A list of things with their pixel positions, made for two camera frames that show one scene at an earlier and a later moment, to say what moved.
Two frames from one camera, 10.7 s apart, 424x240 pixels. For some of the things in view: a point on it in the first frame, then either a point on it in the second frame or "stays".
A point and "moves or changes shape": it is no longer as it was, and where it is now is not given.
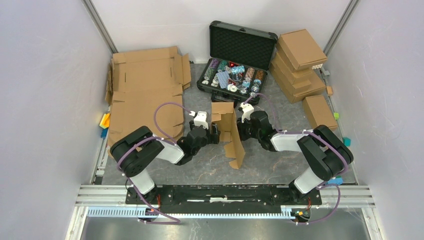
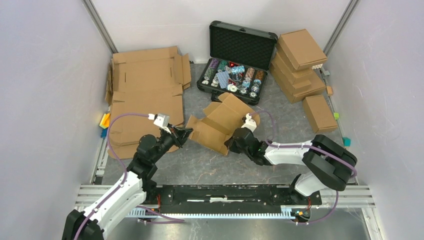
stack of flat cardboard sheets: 145,89 stays
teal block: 347,141 stays
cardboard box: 223,114 moves or changes shape
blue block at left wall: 104,132 stays
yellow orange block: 104,123 stays
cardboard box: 300,49 stays
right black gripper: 240,127 → 230,144
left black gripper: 214,138 → 178,135
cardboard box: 294,78 stays
